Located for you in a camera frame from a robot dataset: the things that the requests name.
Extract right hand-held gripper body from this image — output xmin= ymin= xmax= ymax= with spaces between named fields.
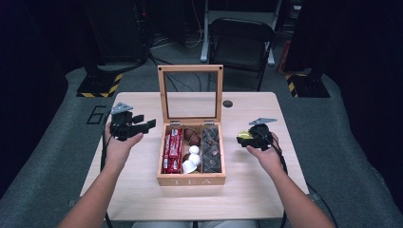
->
xmin=248 ymin=117 xmax=278 ymax=151

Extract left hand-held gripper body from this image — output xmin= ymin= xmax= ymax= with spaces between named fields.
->
xmin=108 ymin=101 xmax=141 ymax=143

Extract yellow coffee capsule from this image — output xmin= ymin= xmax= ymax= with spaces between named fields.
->
xmin=237 ymin=130 xmax=254 ymax=141

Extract wooden tea box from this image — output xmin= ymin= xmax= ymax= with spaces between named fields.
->
xmin=156 ymin=64 xmax=227 ymax=187

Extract person's right hand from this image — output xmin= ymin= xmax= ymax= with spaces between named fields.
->
xmin=245 ymin=131 xmax=285 ymax=179

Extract person's left hand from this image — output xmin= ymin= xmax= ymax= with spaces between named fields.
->
xmin=103 ymin=123 xmax=144 ymax=169

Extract red snack packet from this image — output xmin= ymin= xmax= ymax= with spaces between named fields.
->
xmin=163 ymin=134 xmax=172 ymax=174
xmin=169 ymin=127 xmax=184 ymax=174

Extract pile of dark tea bags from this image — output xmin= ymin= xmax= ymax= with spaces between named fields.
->
xmin=201 ymin=125 xmax=222 ymax=174

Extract black stand with striped base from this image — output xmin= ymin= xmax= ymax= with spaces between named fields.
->
xmin=76 ymin=60 xmax=124 ymax=99
xmin=283 ymin=67 xmax=331 ymax=99

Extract red object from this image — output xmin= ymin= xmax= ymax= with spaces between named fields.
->
xmin=277 ymin=39 xmax=292 ymax=74

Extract black computer tower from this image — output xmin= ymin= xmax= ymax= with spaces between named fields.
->
xmin=83 ymin=0 xmax=150 ymax=65

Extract black folding chair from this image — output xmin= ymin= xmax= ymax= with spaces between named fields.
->
xmin=207 ymin=17 xmax=277 ymax=92

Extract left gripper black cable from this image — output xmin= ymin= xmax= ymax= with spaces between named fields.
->
xmin=100 ymin=110 xmax=116 ymax=228

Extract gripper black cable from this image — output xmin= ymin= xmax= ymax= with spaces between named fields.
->
xmin=100 ymin=110 xmax=116 ymax=228
xmin=260 ymin=131 xmax=339 ymax=228

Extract black floor cable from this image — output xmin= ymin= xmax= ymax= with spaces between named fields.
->
xmin=147 ymin=54 xmax=203 ymax=93

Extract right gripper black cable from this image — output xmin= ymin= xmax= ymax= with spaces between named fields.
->
xmin=260 ymin=131 xmax=339 ymax=228

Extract white floor cables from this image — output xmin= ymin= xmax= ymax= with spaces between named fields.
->
xmin=151 ymin=0 xmax=204 ymax=50

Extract white desk frame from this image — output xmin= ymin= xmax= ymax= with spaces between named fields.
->
xmin=200 ymin=0 xmax=283 ymax=67

